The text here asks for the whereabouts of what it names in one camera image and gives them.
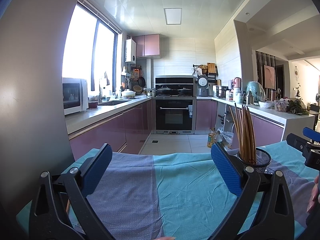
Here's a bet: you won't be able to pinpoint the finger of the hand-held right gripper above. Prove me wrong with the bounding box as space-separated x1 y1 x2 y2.
302 127 320 145
286 133 312 155

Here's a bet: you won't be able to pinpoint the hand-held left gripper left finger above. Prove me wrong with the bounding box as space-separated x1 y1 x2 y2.
29 143 113 240

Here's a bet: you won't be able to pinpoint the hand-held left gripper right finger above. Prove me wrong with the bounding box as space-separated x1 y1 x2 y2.
210 142 295 240

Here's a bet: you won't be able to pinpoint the bunch of wooden chopsticks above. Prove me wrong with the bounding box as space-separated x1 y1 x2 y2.
229 102 257 164

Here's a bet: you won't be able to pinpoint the black mesh utensil holder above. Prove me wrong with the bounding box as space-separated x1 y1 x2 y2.
237 147 272 174

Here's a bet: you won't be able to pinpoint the person's right hand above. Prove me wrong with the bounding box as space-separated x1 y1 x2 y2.
307 175 320 214

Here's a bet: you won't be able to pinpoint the clear plastic bag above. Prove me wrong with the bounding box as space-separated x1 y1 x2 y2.
221 131 234 149

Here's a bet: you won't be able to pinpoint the yellow cooking oil bottle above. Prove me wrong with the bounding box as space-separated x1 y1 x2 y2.
207 127 216 148
212 130 223 148

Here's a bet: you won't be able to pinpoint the leafy green vegetables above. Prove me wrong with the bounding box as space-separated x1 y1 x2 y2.
287 99 309 115

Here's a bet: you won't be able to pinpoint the pink base cabinets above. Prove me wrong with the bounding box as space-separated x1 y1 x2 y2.
69 99 154 159
196 99 285 150

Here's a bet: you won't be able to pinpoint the clear plastic container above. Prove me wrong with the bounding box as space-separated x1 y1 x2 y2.
274 100 288 112

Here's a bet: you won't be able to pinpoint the teal grey printed tablecloth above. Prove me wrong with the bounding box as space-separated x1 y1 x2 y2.
16 140 320 240

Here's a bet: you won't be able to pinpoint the light green air fryer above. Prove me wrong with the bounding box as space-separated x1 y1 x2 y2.
246 81 266 102

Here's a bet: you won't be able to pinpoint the black built-in stove oven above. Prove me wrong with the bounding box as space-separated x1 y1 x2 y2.
154 75 197 134

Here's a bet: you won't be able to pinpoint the stainless steel pot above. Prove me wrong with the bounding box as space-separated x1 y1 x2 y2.
215 85 229 98

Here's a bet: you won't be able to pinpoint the steel sink faucet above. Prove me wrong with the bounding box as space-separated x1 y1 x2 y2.
98 79 105 103

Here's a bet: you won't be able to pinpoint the white countertop oven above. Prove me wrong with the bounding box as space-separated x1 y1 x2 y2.
62 77 89 115

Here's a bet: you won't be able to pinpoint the white rice cooker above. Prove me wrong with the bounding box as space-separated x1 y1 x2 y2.
197 74 210 97

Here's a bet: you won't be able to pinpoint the grey refrigerator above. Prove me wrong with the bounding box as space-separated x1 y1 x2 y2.
0 0 88 240

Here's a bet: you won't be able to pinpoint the white water heater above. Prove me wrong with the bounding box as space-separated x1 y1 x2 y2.
125 39 137 63

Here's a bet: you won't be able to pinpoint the kitchen window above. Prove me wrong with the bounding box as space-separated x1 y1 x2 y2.
62 4 123 94

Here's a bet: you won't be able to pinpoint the ceiling light panel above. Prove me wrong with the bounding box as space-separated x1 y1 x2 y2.
164 8 182 25

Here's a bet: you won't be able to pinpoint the pink wall picture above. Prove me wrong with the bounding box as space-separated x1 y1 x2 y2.
264 65 276 90

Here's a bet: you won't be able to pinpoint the pink wall cabinet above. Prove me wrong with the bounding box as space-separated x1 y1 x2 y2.
132 34 160 57

